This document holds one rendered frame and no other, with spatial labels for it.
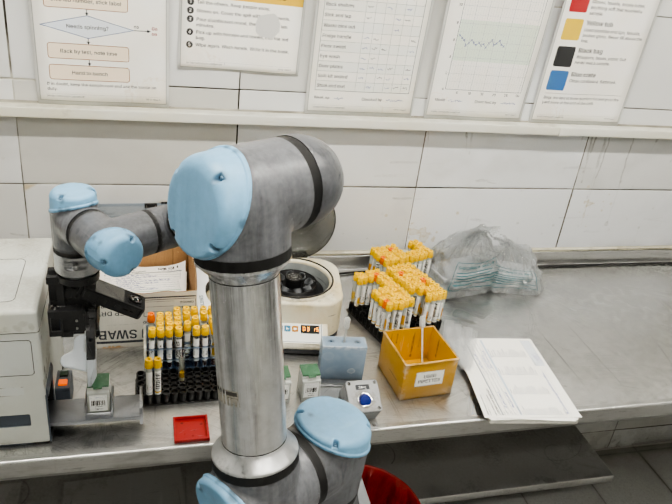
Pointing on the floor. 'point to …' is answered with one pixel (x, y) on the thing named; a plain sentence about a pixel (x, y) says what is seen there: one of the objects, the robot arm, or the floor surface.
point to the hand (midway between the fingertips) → (96, 361)
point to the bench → (547, 343)
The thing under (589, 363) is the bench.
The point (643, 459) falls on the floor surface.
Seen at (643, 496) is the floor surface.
